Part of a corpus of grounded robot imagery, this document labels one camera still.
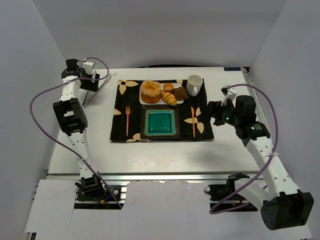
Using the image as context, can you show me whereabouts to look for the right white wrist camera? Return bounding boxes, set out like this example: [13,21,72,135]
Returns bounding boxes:
[221,85,237,106]

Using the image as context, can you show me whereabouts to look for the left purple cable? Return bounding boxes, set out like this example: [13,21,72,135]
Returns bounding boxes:
[29,56,123,210]

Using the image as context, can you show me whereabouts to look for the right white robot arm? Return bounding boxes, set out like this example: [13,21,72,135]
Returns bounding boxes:
[208,95,314,231]

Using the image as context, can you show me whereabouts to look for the white rectangular bread plate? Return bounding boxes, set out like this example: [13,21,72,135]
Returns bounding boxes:
[139,83,185,106]

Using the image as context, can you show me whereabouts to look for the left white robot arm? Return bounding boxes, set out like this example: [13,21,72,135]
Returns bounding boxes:
[53,58,105,200]

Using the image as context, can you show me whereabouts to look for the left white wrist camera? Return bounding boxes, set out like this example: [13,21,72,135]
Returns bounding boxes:
[82,58,96,75]

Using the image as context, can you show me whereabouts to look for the large sugared ring bread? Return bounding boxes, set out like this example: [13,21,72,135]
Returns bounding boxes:
[140,79,162,104]

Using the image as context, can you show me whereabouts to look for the teal square plate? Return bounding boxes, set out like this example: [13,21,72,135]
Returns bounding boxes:
[140,104,180,140]

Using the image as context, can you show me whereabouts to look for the brown chocolate muffin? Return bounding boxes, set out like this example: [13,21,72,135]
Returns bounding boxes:
[173,86,189,101]

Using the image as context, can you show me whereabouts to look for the orange plastic fork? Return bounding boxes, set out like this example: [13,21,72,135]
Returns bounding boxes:
[125,106,131,136]

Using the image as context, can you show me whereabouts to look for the metal serving tongs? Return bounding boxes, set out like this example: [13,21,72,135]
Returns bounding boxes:
[81,73,112,108]

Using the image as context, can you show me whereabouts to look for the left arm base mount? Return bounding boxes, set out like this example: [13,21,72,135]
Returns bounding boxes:
[73,175,125,210]

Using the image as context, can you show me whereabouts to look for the small round bun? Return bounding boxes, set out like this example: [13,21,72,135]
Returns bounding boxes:
[162,83,175,92]

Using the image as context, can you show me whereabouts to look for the orange plastic knife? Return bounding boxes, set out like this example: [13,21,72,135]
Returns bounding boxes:
[190,106,196,138]

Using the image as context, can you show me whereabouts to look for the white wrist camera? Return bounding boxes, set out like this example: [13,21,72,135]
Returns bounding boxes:
[82,58,96,75]
[221,85,237,106]

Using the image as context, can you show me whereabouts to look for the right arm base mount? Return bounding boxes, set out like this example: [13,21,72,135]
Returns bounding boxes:
[203,172,258,214]

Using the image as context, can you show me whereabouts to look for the white mug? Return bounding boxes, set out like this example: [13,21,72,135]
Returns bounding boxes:
[186,74,203,97]

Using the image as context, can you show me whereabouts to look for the croissant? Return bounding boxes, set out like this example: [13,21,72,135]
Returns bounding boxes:
[161,91,177,106]

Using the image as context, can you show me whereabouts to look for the black floral placemat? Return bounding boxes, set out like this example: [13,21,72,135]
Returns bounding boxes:
[110,80,214,143]

